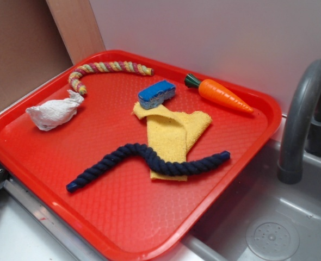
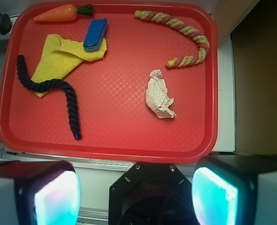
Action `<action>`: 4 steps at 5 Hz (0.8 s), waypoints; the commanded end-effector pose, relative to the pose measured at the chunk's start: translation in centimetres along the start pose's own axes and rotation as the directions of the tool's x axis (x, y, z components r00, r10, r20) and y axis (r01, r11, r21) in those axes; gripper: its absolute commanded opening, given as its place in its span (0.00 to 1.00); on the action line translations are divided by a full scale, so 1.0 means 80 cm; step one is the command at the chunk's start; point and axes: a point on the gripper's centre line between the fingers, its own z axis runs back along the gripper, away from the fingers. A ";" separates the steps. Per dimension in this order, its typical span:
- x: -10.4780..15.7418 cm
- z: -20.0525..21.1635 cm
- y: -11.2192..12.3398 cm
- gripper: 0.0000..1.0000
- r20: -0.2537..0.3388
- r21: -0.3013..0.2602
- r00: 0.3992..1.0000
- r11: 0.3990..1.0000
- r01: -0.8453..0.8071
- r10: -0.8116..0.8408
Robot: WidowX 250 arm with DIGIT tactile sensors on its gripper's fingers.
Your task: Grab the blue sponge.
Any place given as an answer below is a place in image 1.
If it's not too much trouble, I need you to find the blue sponge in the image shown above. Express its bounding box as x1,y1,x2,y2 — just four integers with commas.
138,80,176,109

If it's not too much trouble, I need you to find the dark blue rope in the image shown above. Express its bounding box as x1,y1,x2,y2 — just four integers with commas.
65,143,231,194

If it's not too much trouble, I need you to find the grey toy sink basin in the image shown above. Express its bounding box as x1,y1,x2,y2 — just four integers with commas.
182,141,321,260

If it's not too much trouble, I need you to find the red plastic tray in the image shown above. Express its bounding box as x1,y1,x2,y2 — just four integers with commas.
0,51,281,260

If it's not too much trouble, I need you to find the crumpled white paper towel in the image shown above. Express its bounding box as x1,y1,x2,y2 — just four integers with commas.
25,90,84,131

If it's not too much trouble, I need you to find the wooden board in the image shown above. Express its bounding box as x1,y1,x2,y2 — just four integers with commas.
46,0,106,64

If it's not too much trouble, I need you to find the grey plastic faucet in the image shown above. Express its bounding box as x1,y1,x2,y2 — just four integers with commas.
277,59,321,184

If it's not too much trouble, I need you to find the orange plastic toy carrot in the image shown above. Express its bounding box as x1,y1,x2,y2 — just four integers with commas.
184,74,254,114

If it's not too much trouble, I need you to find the multicolour twisted rope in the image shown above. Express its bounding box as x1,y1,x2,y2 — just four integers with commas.
67,61,155,96

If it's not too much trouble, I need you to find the yellow cloth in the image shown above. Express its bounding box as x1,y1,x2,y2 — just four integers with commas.
132,101,213,182

